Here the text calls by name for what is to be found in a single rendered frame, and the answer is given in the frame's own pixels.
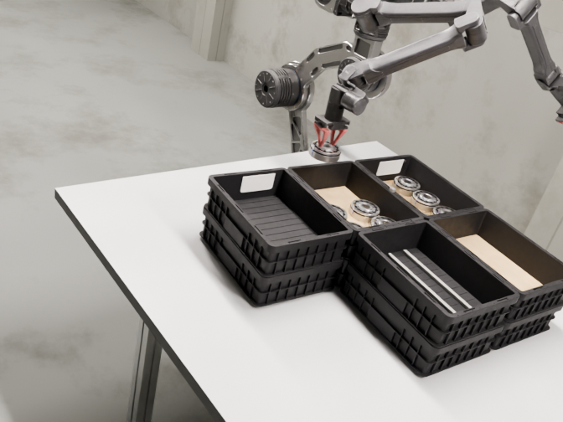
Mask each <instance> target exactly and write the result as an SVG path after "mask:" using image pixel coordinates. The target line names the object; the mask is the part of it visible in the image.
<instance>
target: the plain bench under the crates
mask: <svg viewBox="0 0 563 422"><path fill-rule="evenodd" d="M340 149H341V154H340V158H339V160H338V162H342V161H353V162H354V161H355V160H359V159H367V158H376V157H391V156H398V155H397V154H395V153H394V152H392V151H391V150H390V149H388V148H387V147H385V146H383V145H382V144H380V143H378V142H365V143H359V144H353V145H347V146H341V147H340ZM319 163H326V162H321V161H319V160H316V159H314V158H313V157H311V156H310V155H309V151H307V152H296V153H290V154H285V155H279V156H273V157H262V158H257V159H251V160H244V161H238V162H227V163H222V164H216V165H210V166H204V167H193V168H188V169H182V170H176V171H170V172H160V173H154V174H148V175H141V176H135V177H129V178H119V179H113V180H107V181H101V182H96V183H85V184H79V185H73V186H67V187H62V188H56V189H55V190H54V198H55V199H56V200H57V202H58V203H59V205H60V206H61V208H62V209H63V210H64V211H65V213H66V214H67V216H68V217H69V218H70V220H71V221H72V223H73V224H74V226H75V227H76V228H77V229H78V231H79V232H80V234H81V235H82V237H83V238H84V239H85V241H86V243H87V244H88V245H89V246H90V248H91V249H92V250H93V252H94V253H95V254H96V256H97V258H98V259H99V260H100V262H101V263H102V264H103V265H104V267H105V268H106V270H107V271H108V273H109V274H110V276H111V277H112V279H113V280H114V281H115V282H116V284H117V285H118V286H119V288H120V289H121V291H122V292H123V294H124V295H125V297H126V298H127V299H128V300H129V302H130V303H131V304H132V306H133V307H134V309H135V310H136V312H137V313H138V315H139V316H140V317H139V324H138V331H137V344H136V351H135V357H134V365H133V372H132V385H131V392H130V398H129V406H128V413H127V422H151V421H152V411H153V405H154V399H155V393H156V387H157V382H158V372H159V366H160V361H161V355H162V349H163V350H164V351H165V352H166V354H167V355H168V356H169V357H170V359H171V360H172V362H173V363H174V365H175V366H176V367H177V369H178V371H179V372H180V373H181V374H182V375H183V377H184V378H185V380H186V381H187V383H188V384H189V386H190V387H191V389H192V390H193V391H194V392H195V393H196V395H197V396H198V398H199V399H200V401H201V402H202V404H203V405H204V407H205V408H206V409H207V410H208V411H209V413H210V415H211V416H212V417H213V419H214V421H215V422H563V307H562V309H561V311H558V312H556V313H555V314H554V315H555V319H553V320H550V323H549V326H550V330H548V331H545V332H542V333H540V334H537V335H534V336H532V337H529V338H526V339H524V340H522V341H519V342H516V343H514V344H511V345H508V346H507V347H503V348H500V349H498V350H493V349H491V348H490V350H491V351H490V353H487V354H485V355H482V356H481V357H478V358H474V359H472V360H470V361H467V362H465V363H461V364H459V365H457V366H455V367H452V368H449V369H446V370H444V371H441V372H439V373H435V374H433V375H431V376H428V377H422V376H421V375H419V374H418V373H417V372H416V371H415V369H414V368H413V367H412V366H411V365H410V364H409V363H408V362H407V361H406V360H405V359H404V358H403V357H402V356H401V355H400V354H399V353H398V352H397V351H396V350H395V349H394V348H393V347H392V346H391V345H390V344H389V343H388V342H387V341H386V340H385V338H384V337H383V336H382V335H381V334H380V333H379V332H378V331H377V330H376V329H375V328H374V327H373V326H372V325H371V323H370V322H369V321H368V320H367V319H366V318H365V317H364V316H363V315H362V314H361V313H360V312H359V311H358V310H357V308H356V307H355V306H354V305H353V304H352V303H351V302H350V301H349V300H348V299H347V298H346V297H345V296H344V295H343V293H342V292H341V291H340V289H341V288H342V287H337V286H334V288H333V289H332V290H330V291H324V292H320V293H316V294H312V295H309V296H303V297H299V298H296V299H292V300H289V301H283V302H279V303H276V304H272V305H269V306H262V307H258V306H255V305H254V304H253V303H252V302H251V300H250V299H249V298H248V296H247V295H246V294H245V293H244V292H243V290H242V289H241V288H240V287H239V285H238V284H237V283H236V281H235V280H234V279H233V277H232V276H231V275H230V273H229V272H228V270H227V269H226V268H225V267H224V266H223V265H222V263H221V262H220V261H219V259H218V258H217V257H216V255H215V254H214V253H213V251H212V250H211V249H210V247H209V246H208V245H207V244H206V243H205V242H204V240H203V239H202V238H201V236H200V235H199V232H200V231H202V230H203V228H204V225H203V224H202V221H203V220H205V216H204V215H203V208H204V204H205V203H207V202H208V200H209V196H208V195H207V192H208V191H209V190H210V186H209V185H208V179H209V175H212V174H221V173H229V172H244V171H253V170H261V169H269V168H278V167H284V168H286V169H287V168H288V167H293V166H301V165H310V164H319Z"/></svg>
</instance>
